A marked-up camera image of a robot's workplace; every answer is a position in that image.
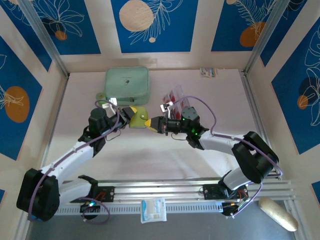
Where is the mint green zip pouch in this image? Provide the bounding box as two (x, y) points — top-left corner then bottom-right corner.
(104, 66), (151, 106)

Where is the small printed paper packet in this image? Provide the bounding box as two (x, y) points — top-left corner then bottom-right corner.
(199, 66), (218, 78)

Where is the clear acrylic card stand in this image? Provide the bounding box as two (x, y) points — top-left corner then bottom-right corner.
(161, 84), (195, 121)

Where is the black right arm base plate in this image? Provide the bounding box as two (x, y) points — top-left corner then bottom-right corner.
(202, 183), (250, 201)

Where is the aluminium mounting rail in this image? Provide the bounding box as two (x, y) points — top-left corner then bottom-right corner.
(21, 177), (296, 205)

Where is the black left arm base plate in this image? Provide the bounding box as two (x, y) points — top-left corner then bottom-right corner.
(93, 186), (116, 203)

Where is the aluminium table side rail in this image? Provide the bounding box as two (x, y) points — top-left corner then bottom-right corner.
(239, 69), (282, 180)

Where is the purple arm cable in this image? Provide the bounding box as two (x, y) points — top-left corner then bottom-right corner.
(183, 95), (285, 220)
(27, 99), (126, 225)

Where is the grey slotted cable duct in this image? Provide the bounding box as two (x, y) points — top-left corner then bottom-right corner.
(54, 202), (226, 216)

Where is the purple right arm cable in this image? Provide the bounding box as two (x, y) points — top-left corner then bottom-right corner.
(183, 95), (285, 220)

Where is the aluminium frame post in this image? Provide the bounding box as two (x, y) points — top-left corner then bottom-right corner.
(242, 0), (294, 75)
(18, 0), (70, 80)

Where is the beige oblong bread roll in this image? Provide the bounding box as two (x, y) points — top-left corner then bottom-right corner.
(258, 197), (299, 232)

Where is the white and blue gauze packet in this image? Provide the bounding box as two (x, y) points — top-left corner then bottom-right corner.
(140, 197), (168, 224)

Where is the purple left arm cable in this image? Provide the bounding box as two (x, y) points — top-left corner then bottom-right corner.
(27, 99), (126, 225)

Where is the green card holder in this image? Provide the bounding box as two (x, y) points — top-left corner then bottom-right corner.
(128, 106), (150, 130)

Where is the blue poster with beige circle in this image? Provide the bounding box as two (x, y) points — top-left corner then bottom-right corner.
(110, 0), (200, 54)

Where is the blue floral poster, orange dot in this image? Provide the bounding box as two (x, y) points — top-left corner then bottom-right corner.
(271, 18), (320, 155)
(33, 0), (102, 56)

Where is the blue poster with orange circle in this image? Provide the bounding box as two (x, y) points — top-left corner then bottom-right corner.
(0, 34), (43, 161)
(210, 0), (276, 53)

